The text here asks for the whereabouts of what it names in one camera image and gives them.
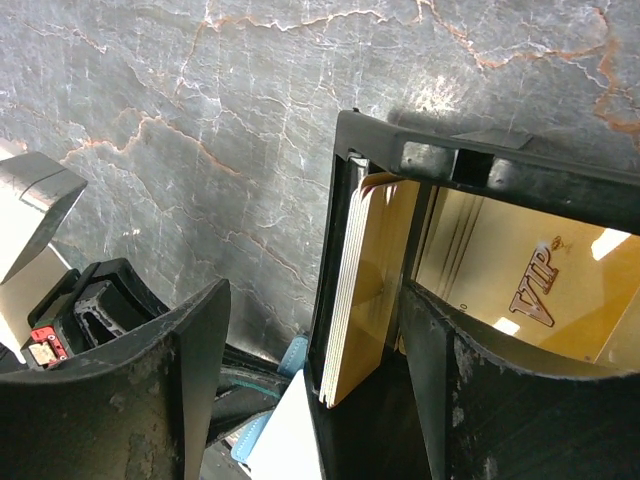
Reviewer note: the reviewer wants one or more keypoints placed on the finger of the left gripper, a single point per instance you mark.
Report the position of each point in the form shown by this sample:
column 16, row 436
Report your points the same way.
column 243, row 395

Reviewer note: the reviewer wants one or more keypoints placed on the black plastic tray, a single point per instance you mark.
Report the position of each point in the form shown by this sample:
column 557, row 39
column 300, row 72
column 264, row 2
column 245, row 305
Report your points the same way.
column 375, row 432

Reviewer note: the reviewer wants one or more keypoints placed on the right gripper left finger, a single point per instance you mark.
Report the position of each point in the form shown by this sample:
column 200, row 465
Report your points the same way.
column 137, row 407

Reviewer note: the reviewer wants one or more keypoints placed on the teal leather card holder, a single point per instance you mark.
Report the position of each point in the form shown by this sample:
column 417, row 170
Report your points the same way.
column 281, row 444

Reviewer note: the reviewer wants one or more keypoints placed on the loose gold card in tray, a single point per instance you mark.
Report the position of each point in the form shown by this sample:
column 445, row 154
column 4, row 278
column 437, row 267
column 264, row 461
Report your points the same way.
column 561, row 285

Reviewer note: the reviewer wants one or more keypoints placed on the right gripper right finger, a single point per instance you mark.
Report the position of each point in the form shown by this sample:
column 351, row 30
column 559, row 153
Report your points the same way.
column 494, row 407

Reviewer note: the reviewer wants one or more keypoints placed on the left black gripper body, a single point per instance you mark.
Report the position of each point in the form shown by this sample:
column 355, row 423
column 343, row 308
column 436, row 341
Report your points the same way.
column 86, row 309

